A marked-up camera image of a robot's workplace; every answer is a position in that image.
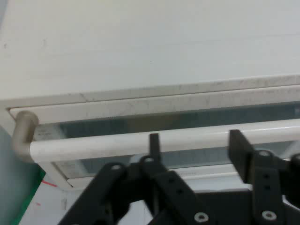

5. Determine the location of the white toaster oven body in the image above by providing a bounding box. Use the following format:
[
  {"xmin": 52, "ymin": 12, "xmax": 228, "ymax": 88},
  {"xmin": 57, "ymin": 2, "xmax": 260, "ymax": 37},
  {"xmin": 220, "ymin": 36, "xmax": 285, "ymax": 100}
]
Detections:
[{"xmin": 0, "ymin": 0, "xmax": 300, "ymax": 225}]

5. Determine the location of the green table mat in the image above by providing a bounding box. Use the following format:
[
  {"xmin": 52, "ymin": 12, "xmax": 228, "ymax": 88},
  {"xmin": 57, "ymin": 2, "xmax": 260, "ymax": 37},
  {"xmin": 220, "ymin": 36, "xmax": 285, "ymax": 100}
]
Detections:
[{"xmin": 9, "ymin": 165, "xmax": 47, "ymax": 225}]

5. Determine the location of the white oven door handle bar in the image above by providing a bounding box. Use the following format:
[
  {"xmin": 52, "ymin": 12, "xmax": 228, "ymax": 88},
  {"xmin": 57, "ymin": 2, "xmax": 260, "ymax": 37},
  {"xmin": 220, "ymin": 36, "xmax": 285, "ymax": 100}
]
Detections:
[{"xmin": 12, "ymin": 111, "xmax": 300, "ymax": 164}]

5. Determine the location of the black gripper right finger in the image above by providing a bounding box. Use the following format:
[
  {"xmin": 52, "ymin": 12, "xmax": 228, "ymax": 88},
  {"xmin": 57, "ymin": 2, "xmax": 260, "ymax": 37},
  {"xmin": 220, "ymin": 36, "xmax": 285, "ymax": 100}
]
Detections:
[{"xmin": 228, "ymin": 129, "xmax": 300, "ymax": 225}]

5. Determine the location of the white oven door with glass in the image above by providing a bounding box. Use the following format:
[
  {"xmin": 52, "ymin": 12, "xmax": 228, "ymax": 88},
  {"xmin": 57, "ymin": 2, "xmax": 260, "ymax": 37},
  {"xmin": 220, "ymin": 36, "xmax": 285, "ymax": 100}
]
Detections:
[{"xmin": 7, "ymin": 84, "xmax": 300, "ymax": 188}]

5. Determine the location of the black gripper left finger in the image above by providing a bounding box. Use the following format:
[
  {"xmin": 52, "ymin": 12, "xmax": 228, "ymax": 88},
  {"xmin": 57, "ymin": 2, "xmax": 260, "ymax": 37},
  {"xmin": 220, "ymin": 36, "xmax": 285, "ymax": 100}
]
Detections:
[{"xmin": 58, "ymin": 133, "xmax": 213, "ymax": 225}]

